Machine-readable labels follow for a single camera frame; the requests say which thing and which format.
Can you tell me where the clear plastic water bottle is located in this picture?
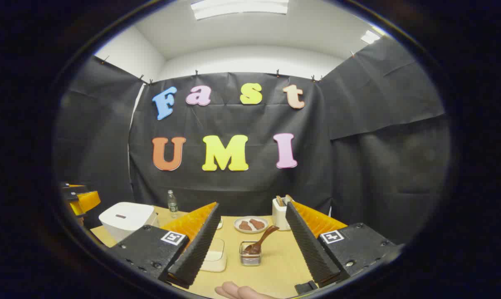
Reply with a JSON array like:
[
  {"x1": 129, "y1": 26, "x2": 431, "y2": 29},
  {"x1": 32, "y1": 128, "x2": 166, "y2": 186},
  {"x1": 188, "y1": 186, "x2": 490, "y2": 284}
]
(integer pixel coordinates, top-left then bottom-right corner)
[{"x1": 168, "y1": 190, "x2": 179, "y2": 218}]

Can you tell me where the white rice cooker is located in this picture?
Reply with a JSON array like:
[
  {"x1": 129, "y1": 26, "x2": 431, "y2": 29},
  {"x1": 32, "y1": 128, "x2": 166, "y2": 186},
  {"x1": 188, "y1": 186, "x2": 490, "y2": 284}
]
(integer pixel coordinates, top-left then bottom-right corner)
[{"x1": 99, "y1": 202, "x2": 159, "y2": 243}]

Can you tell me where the white round plate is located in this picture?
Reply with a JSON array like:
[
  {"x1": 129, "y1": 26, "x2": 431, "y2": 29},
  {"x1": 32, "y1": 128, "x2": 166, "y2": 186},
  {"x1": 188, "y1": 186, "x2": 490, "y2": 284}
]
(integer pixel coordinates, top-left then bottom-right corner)
[{"x1": 234, "y1": 216, "x2": 269, "y2": 234}]

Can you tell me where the clear box of rice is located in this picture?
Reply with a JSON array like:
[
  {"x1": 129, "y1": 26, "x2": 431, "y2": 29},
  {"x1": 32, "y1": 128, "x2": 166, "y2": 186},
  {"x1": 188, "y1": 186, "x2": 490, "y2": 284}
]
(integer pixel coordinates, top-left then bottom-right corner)
[{"x1": 200, "y1": 238, "x2": 227, "y2": 272}]

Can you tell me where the brown wooden spoon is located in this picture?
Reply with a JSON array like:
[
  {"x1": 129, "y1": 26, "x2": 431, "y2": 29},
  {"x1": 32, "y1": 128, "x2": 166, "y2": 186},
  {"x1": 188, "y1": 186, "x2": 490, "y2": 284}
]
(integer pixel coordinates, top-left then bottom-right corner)
[{"x1": 244, "y1": 225, "x2": 280, "y2": 255}]

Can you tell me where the black backdrop cloth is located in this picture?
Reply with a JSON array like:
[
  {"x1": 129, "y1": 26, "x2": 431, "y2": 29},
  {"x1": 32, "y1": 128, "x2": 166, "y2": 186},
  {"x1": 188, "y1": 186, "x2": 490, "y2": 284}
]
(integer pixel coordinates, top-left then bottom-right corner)
[{"x1": 53, "y1": 35, "x2": 452, "y2": 245}]

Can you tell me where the large ceiling light panel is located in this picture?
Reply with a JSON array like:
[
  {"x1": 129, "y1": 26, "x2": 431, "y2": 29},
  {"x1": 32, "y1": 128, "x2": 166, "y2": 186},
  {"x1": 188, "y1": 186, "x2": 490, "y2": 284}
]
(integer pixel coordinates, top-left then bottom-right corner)
[{"x1": 191, "y1": 0, "x2": 289, "y2": 20}]

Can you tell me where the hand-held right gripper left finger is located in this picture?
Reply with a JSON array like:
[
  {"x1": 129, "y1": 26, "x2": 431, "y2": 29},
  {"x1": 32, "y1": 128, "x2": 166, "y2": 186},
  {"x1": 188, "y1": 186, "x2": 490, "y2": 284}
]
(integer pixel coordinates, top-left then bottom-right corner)
[{"x1": 109, "y1": 202, "x2": 221, "y2": 290}]

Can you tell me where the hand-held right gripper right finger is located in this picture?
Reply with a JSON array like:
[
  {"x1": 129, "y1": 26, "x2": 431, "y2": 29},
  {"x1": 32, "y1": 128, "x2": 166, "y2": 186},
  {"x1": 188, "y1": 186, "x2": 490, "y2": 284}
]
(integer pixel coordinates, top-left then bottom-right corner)
[{"x1": 285, "y1": 201, "x2": 402, "y2": 288}]

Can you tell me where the white toaster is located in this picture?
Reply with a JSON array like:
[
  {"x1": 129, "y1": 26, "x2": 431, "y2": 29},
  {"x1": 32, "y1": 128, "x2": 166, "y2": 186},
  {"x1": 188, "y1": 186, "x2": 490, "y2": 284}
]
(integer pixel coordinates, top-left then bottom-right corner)
[{"x1": 272, "y1": 198, "x2": 291, "y2": 231}]

